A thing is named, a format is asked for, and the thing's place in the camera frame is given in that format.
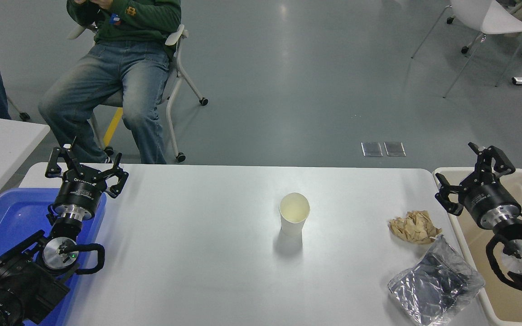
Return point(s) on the white office chair on casters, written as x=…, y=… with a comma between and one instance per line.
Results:
x=173, y=38

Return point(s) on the silver floor outlet plate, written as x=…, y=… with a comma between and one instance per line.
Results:
x=372, y=149
x=394, y=149

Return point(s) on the white shell chair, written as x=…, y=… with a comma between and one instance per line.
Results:
x=492, y=18

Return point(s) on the blue plastic tray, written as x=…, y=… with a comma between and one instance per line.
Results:
x=2, y=222

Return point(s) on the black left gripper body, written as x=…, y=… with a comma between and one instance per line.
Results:
x=79, y=190

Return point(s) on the white paper cup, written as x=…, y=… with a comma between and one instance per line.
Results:
x=293, y=226

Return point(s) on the yellow strip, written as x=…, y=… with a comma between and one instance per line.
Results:
x=112, y=127

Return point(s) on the large pale plastic bin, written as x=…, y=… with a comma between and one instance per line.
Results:
x=474, y=253

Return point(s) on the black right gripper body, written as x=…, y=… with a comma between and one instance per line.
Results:
x=490, y=199

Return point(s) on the grey chair leg with caster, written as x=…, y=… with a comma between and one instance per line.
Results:
x=24, y=116

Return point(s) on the blue id badge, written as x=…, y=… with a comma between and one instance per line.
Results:
x=115, y=19

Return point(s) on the tan paper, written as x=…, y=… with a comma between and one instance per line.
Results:
x=413, y=226

